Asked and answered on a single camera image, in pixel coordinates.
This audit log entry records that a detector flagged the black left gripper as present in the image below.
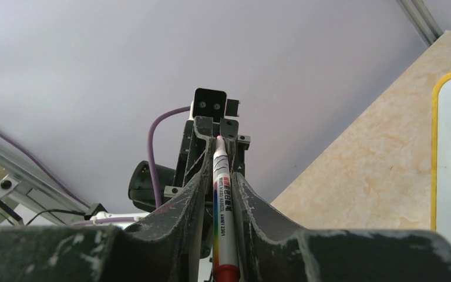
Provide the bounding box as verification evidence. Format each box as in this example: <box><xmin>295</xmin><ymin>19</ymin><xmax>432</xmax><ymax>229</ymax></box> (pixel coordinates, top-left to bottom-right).
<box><xmin>164</xmin><ymin>116</ymin><xmax>251</xmax><ymax>198</ymax></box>

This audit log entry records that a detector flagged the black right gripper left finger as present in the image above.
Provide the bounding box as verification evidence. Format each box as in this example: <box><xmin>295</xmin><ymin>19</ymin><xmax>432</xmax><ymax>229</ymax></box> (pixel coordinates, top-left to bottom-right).
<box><xmin>0</xmin><ymin>171</ymin><xmax>207</xmax><ymax>282</ymax></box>

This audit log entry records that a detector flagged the white red capped marker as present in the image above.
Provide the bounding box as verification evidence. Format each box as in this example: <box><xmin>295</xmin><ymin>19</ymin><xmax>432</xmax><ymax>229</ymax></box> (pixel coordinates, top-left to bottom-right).
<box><xmin>213</xmin><ymin>136</ymin><xmax>240</xmax><ymax>282</ymax></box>

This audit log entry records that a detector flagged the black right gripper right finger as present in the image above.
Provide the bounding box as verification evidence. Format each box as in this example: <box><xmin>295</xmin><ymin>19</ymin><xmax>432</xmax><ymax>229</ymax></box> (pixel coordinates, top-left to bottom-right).
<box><xmin>231</xmin><ymin>173</ymin><xmax>451</xmax><ymax>281</ymax></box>

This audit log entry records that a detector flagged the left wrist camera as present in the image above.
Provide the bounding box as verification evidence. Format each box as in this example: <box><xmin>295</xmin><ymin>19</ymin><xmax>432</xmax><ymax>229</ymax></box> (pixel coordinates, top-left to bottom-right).
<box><xmin>191</xmin><ymin>88</ymin><xmax>240</xmax><ymax>123</ymax></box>

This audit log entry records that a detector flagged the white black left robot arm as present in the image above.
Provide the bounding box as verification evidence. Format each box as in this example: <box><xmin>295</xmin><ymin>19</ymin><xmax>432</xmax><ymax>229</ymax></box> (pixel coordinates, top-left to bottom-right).
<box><xmin>75</xmin><ymin>120</ymin><xmax>203</xmax><ymax>228</ymax></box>

